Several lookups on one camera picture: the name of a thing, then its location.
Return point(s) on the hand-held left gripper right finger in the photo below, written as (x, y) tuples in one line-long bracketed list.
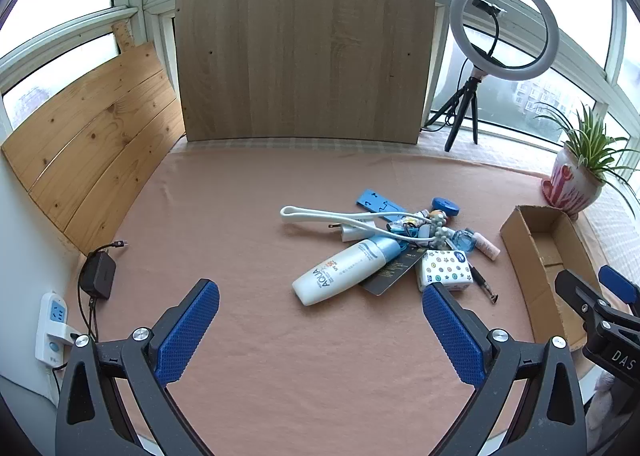
[(450, 331)]

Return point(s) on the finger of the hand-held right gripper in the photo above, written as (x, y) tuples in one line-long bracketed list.
[(617, 283), (582, 303)]

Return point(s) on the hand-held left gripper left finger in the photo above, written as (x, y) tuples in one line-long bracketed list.
[(187, 331)]

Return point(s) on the black pen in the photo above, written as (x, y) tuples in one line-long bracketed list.
[(480, 278)]

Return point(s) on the printed tissue pack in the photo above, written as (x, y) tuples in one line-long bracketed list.
[(445, 268)]

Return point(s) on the cardboard box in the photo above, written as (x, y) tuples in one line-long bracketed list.
[(520, 266)]

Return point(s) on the black card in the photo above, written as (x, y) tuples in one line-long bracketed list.
[(390, 276)]

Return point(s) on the small blue glass bottle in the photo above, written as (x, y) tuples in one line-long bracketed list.
[(465, 240)]

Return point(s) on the small pink bottle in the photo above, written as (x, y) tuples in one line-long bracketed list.
[(487, 246)]

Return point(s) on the cotton swabs bundle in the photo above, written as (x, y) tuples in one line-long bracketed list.
[(439, 231)]

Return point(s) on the small toy figure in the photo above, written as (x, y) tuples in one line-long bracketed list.
[(438, 214)]

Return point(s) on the white sunscreen bottle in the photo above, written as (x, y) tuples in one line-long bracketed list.
[(335, 276)]

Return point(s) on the white charger plug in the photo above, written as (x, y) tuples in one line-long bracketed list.
[(355, 234)]

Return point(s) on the person's right hand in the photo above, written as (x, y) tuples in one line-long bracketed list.
[(602, 406)]

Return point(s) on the black power adapter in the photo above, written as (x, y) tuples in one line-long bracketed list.
[(99, 276)]

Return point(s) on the white and red flower pot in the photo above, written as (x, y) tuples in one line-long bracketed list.
[(570, 186)]

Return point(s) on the small printed tube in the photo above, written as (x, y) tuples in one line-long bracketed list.
[(402, 224)]

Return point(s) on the pink pot saucer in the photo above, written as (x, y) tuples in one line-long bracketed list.
[(546, 191)]

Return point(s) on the blue round lid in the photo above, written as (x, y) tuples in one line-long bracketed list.
[(446, 206)]

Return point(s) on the white power strip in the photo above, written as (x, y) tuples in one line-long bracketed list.
[(50, 331)]

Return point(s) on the green spider plant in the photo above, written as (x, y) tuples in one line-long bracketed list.
[(592, 146)]

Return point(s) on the blue phone stand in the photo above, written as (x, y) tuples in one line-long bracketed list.
[(372, 200)]

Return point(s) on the checkered cloth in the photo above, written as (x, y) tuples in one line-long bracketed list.
[(500, 156)]

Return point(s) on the pine plank panel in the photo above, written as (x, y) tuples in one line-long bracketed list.
[(90, 146)]

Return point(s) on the black tripod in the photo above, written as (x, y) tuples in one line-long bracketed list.
[(467, 96)]

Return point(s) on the small perforated wood strip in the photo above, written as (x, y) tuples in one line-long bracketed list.
[(124, 38)]

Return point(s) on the large laminate wooden board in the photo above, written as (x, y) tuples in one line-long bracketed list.
[(300, 51)]

